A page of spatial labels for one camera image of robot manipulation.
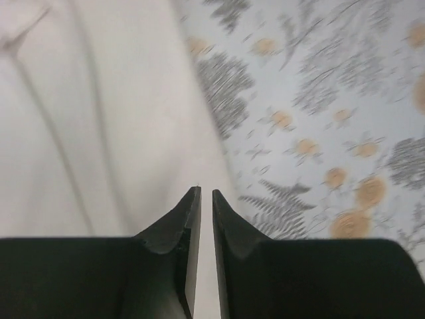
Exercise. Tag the white t shirt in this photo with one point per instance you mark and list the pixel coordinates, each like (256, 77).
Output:
(104, 127)

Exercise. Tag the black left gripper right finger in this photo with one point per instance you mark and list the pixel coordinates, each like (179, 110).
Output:
(259, 277)

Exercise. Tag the floral patterned table mat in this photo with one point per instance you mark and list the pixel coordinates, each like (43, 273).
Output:
(320, 109)

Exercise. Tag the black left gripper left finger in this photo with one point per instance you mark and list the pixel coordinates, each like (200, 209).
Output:
(150, 275)

